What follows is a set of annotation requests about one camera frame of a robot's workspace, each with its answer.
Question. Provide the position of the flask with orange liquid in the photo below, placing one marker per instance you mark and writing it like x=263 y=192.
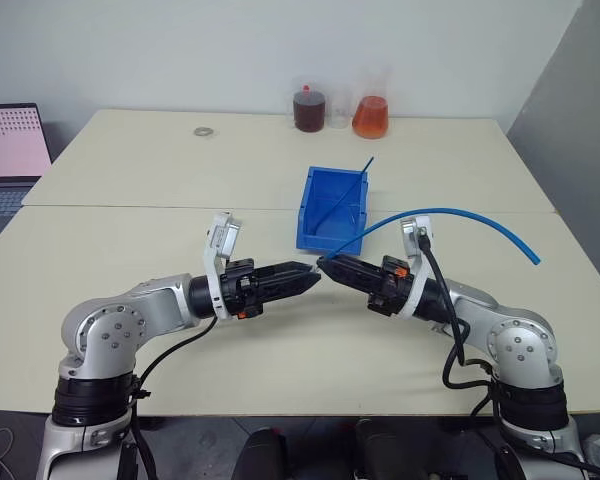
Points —
x=371 y=120

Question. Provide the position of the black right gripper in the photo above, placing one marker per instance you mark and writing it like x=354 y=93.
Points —
x=387 y=290

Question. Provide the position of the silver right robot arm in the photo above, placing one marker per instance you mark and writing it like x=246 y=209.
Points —
x=520 y=340

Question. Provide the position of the empty clear glass beaker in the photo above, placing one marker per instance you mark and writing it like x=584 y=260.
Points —
x=339 y=110

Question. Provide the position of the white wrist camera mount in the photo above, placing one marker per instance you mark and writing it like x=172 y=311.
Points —
x=414 y=280
x=220 y=237

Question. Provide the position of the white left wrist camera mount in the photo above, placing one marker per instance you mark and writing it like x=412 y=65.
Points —
x=220 y=237

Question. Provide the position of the blue plastic bin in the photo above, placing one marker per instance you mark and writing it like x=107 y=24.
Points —
x=330 y=200

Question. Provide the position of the open grey laptop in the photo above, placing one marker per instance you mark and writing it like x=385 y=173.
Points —
x=5 y=150

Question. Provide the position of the beaker with dark red liquid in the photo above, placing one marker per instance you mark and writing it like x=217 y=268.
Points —
x=309 y=112

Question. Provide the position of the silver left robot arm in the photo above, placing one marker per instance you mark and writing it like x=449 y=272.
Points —
x=115 y=320

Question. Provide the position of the grey partition panel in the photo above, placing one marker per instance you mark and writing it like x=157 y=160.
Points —
x=570 y=125

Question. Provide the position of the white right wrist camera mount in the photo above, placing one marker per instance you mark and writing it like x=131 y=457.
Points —
x=414 y=280

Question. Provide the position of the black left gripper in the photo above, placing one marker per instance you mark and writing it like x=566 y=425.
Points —
x=240 y=290

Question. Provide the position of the dark rounded shape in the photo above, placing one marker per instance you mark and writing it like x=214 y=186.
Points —
x=260 y=455

